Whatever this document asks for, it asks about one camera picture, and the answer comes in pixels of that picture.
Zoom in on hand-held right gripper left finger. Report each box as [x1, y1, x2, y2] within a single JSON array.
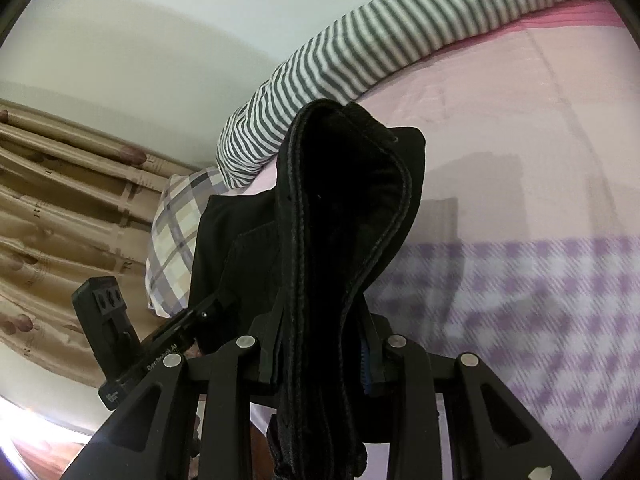
[[62, 310, 282, 480]]

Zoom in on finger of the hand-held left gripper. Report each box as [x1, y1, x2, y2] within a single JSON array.
[[149, 294, 224, 348]]

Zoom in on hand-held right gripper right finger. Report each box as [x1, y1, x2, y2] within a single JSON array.
[[357, 314, 583, 480]]

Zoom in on black pants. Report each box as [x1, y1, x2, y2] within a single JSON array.
[[187, 99, 427, 480]]

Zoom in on grey beige plaid pillow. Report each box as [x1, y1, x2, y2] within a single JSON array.
[[145, 167, 232, 318]]

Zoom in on beige patterned curtain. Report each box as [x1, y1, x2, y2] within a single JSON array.
[[0, 99, 213, 392]]

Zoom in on pink purple patchwork bedsheet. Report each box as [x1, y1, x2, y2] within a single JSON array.
[[225, 0, 640, 463]]

